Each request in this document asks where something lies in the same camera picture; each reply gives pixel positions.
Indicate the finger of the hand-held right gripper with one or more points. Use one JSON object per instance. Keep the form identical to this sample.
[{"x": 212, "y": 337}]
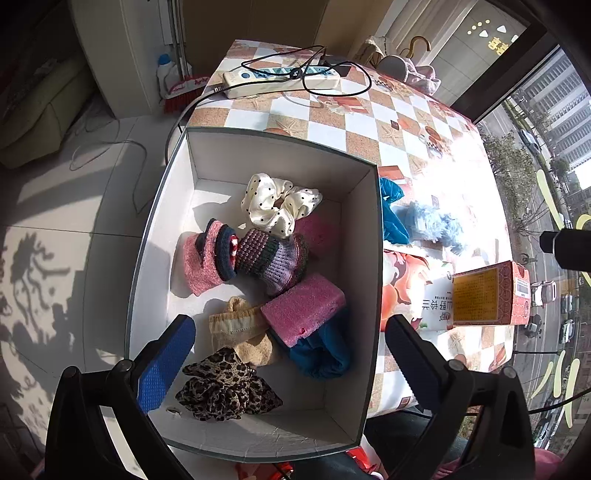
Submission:
[{"x": 568, "y": 249}]

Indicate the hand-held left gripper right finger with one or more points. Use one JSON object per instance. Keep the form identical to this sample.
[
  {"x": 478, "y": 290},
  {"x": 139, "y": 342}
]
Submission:
[{"x": 406, "y": 350}]

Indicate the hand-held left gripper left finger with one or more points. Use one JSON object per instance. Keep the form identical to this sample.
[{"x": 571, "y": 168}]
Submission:
[{"x": 166, "y": 364}]

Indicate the leopard print scrunchie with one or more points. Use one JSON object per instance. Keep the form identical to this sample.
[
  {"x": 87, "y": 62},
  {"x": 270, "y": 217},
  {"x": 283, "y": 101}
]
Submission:
[{"x": 221, "y": 387}]

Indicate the beige cloth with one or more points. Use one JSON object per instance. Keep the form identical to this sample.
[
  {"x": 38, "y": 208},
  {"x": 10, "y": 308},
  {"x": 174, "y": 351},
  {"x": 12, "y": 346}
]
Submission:
[{"x": 235, "y": 323}]

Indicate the teal cloth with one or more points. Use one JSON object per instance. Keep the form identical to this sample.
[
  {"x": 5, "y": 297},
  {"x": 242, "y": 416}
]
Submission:
[
  {"x": 392, "y": 217},
  {"x": 323, "y": 355}
]

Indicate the pink sock with navy cuff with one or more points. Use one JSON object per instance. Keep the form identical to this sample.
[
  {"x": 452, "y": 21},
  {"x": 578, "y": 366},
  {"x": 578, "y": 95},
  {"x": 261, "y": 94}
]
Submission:
[{"x": 194, "y": 263}]

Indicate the large pink foam sponge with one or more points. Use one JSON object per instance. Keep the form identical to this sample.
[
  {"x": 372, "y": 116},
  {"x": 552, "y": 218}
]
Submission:
[{"x": 300, "y": 309}]

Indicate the white polka-dot scrunchie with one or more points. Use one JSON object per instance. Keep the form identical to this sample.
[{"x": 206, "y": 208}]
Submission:
[{"x": 263, "y": 194}]

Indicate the large white cardboard box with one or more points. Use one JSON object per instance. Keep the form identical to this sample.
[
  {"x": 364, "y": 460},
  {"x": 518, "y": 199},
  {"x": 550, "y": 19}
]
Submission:
[{"x": 207, "y": 152}]

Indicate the white and orange carton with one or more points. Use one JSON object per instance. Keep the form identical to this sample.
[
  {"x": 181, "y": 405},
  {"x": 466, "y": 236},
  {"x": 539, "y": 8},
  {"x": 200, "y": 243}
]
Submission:
[{"x": 406, "y": 281}]

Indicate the red and yellow box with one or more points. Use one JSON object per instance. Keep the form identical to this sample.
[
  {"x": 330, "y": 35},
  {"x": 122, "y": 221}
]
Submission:
[{"x": 475, "y": 295}]

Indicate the light blue fluffy cloth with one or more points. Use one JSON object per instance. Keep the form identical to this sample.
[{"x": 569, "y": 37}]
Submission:
[{"x": 434, "y": 221}]

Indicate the checkered printed tablecloth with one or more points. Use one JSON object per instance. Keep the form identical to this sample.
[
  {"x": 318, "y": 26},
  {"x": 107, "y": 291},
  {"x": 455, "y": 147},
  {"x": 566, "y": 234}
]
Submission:
[{"x": 360, "y": 134}]

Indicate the pink and white fabric bundle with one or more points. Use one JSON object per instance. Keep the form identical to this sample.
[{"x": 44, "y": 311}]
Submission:
[{"x": 397, "y": 67}]

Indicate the red broom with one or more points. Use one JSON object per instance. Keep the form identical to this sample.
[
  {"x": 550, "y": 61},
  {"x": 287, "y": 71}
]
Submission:
[{"x": 184, "y": 94}]

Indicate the green cushion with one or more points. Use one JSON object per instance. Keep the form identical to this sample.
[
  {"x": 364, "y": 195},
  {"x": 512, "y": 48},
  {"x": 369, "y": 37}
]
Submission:
[{"x": 41, "y": 115}]

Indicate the white bottle with blue cap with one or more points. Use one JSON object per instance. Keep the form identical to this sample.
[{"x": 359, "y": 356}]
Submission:
[{"x": 165, "y": 74}]

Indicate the white power strip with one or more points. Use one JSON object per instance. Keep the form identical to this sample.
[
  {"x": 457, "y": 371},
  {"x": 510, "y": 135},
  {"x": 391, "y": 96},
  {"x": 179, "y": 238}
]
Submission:
[{"x": 277, "y": 83}]

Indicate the white cabinet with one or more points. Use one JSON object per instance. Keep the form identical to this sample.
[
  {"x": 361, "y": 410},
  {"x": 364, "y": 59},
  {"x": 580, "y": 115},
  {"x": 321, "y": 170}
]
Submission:
[{"x": 129, "y": 46}]

